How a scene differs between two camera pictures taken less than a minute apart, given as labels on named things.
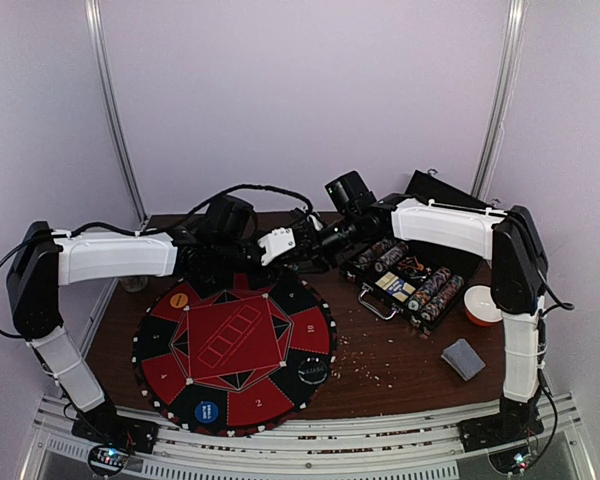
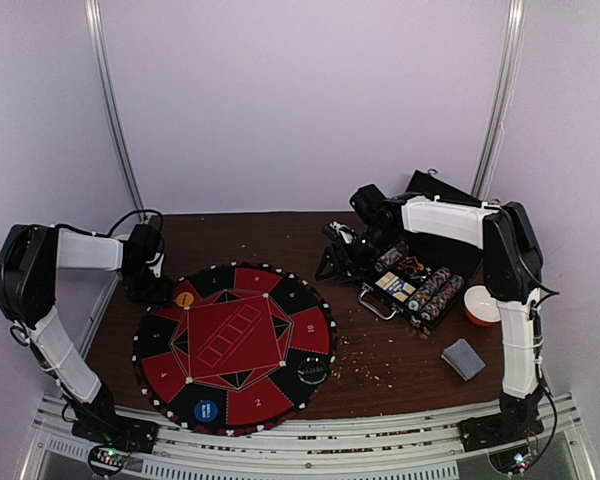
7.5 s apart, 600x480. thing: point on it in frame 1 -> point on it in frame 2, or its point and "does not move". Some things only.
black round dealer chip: (312, 371) does not move
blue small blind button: (206, 412) does not move
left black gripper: (265, 277) -> (162, 295)
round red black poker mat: (239, 357) does not move
